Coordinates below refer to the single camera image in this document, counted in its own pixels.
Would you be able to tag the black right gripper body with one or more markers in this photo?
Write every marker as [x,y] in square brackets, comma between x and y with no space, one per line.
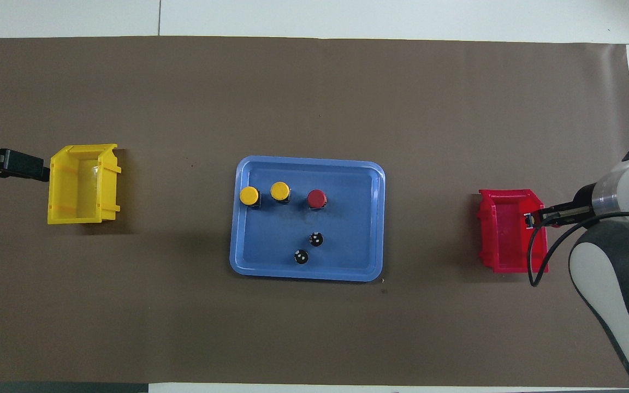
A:
[571,213]

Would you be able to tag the yellow push button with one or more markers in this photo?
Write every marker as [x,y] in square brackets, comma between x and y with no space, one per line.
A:
[280,191]
[249,196]

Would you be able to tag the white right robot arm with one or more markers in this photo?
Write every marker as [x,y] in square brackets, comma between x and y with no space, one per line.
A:
[609,273]

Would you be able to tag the yellow plastic bin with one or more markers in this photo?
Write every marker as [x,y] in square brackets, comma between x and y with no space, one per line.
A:
[55,207]

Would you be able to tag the red plastic bin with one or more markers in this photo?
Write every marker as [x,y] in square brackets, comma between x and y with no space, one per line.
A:
[492,240]

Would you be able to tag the blue plastic tray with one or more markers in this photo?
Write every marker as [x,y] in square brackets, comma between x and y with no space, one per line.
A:
[347,218]

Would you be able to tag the black cylindrical knob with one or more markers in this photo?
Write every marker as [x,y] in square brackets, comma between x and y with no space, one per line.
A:
[301,256]
[316,238]

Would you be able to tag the brown paper mat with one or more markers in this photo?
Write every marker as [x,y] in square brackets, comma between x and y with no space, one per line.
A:
[314,82]

